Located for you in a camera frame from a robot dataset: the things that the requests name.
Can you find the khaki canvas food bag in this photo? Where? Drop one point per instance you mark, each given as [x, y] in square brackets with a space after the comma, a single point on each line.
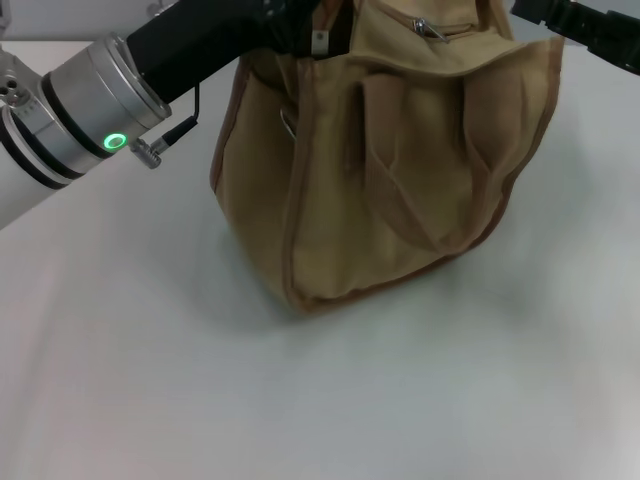
[400, 225]

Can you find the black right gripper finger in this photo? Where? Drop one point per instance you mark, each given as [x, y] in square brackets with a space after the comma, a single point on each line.
[590, 27]

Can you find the silver metal zipper pull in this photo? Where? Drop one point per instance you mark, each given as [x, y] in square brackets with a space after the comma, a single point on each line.
[432, 31]

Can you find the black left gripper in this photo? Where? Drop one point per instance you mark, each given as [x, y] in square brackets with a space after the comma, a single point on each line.
[200, 40]

